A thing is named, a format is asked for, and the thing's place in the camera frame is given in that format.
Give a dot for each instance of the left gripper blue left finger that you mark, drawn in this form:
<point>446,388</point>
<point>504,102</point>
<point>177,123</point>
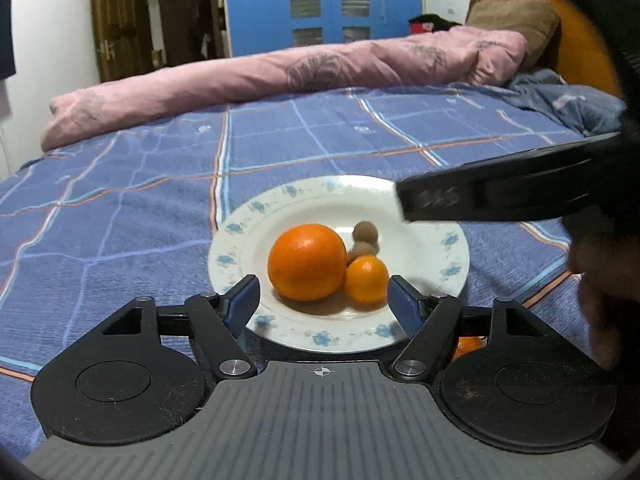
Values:
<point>237,306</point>

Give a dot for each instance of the pink rolled duvet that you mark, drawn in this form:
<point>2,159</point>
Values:
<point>463,54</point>

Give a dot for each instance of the brown pillow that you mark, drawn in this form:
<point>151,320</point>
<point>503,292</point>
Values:
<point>536,20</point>

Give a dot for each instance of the grey blue blanket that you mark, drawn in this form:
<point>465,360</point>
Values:
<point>583,109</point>

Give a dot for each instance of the wooden headboard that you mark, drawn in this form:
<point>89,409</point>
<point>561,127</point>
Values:
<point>577,51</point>

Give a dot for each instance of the brown wooden door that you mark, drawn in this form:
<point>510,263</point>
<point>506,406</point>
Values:
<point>122,38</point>

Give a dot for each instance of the blue wardrobe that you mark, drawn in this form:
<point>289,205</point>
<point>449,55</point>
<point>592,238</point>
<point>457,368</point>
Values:
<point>257,26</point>

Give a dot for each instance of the mandarin orange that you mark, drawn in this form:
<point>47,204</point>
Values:
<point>467,345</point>

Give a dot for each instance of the large orange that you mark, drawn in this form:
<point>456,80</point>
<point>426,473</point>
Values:
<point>307,263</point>

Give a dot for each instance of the black red clothing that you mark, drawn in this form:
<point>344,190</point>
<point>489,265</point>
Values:
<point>424,23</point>

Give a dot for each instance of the blue plaid bedsheet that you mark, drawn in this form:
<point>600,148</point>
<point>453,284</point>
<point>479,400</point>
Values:
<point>93,225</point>

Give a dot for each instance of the person's right hand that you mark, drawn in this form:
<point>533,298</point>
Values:
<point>608,295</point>

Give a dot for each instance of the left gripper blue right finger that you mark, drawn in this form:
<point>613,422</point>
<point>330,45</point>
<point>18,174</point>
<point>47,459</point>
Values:
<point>407,305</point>

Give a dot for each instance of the white floral plate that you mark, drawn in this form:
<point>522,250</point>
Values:
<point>433,257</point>

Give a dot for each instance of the black wall television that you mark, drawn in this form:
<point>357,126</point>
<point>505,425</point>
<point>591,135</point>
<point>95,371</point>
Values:
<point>7,62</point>

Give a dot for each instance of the small mandarin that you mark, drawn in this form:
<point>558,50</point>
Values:
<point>366,281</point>

